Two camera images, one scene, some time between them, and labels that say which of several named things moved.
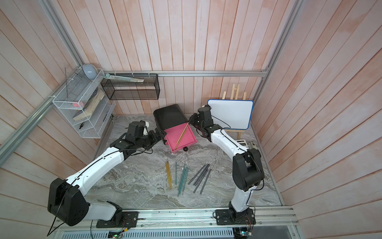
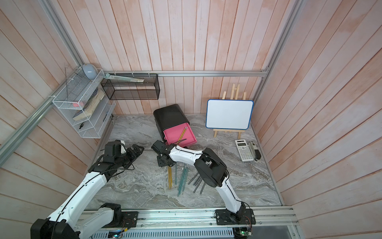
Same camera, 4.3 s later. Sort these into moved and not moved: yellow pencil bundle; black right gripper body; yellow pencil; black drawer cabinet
Moved: black right gripper body
Not moved: black drawer cabinet; yellow pencil; yellow pencil bundle
